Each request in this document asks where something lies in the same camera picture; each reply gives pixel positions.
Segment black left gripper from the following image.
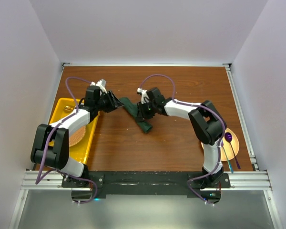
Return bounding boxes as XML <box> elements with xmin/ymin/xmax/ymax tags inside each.
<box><xmin>95</xmin><ymin>89</ymin><xmax>123</xmax><ymax>113</ymax></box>

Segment round wooden plate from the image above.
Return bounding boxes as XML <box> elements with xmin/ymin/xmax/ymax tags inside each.
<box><xmin>200</xmin><ymin>127</ymin><xmax>240</xmax><ymax>162</ymax></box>

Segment yellow plastic tray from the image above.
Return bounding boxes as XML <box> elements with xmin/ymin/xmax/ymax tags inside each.
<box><xmin>35</xmin><ymin>97</ymin><xmax>100</xmax><ymax>167</ymax></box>

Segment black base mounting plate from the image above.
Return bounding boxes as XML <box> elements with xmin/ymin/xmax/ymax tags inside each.
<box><xmin>61</xmin><ymin>171</ymin><xmax>231</xmax><ymax>203</ymax></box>

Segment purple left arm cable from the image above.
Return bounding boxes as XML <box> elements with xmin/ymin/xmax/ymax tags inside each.
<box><xmin>35</xmin><ymin>76</ymin><xmax>98</xmax><ymax>205</ymax></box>

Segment iridescent fork on plate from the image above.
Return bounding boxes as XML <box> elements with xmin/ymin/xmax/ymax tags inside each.
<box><xmin>221</xmin><ymin>141</ymin><xmax>234</xmax><ymax>174</ymax></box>

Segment green cloth napkin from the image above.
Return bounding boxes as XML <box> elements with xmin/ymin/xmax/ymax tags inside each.
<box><xmin>119</xmin><ymin>97</ymin><xmax>153</xmax><ymax>134</ymax></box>

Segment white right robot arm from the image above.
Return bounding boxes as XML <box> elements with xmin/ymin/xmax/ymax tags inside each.
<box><xmin>135</xmin><ymin>87</ymin><xmax>226</xmax><ymax>187</ymax></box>

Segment woven round coaster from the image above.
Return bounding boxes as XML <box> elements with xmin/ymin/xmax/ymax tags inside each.
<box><xmin>69</xmin><ymin>126</ymin><xmax>86</xmax><ymax>147</ymax></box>

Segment aluminium frame rail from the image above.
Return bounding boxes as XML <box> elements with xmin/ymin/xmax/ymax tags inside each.
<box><xmin>9</xmin><ymin>170</ymin><xmax>74</xmax><ymax>229</ymax></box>

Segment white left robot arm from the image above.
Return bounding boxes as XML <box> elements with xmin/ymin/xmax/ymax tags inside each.
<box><xmin>31</xmin><ymin>85</ymin><xmax>123</xmax><ymax>187</ymax></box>

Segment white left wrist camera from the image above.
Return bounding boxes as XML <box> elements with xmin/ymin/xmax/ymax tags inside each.
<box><xmin>90</xmin><ymin>79</ymin><xmax>107</xmax><ymax>93</ymax></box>

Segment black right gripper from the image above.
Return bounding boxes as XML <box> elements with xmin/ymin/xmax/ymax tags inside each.
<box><xmin>136</xmin><ymin>100</ymin><xmax>157</xmax><ymax>122</ymax></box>

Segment purple spoon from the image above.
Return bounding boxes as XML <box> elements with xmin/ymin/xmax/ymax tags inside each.
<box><xmin>225</xmin><ymin>132</ymin><xmax>241</xmax><ymax>169</ymax></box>

